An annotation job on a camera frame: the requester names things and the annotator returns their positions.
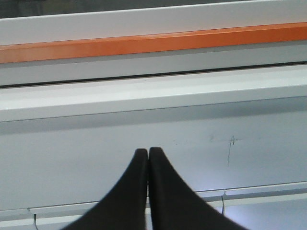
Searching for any white fume hood sash frame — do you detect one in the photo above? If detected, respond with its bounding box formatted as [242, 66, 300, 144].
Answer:
[0, 0, 307, 88]

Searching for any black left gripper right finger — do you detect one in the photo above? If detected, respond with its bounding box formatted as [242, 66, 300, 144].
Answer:
[149, 147, 242, 230]

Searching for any white cabinet drawer front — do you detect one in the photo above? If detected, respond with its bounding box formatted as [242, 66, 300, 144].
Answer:
[0, 182, 307, 230]

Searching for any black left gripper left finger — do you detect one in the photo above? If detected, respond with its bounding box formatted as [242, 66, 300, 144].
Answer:
[64, 149, 147, 230]

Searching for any orange sash handle bar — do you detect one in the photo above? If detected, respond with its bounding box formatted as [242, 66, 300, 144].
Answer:
[0, 22, 307, 64]

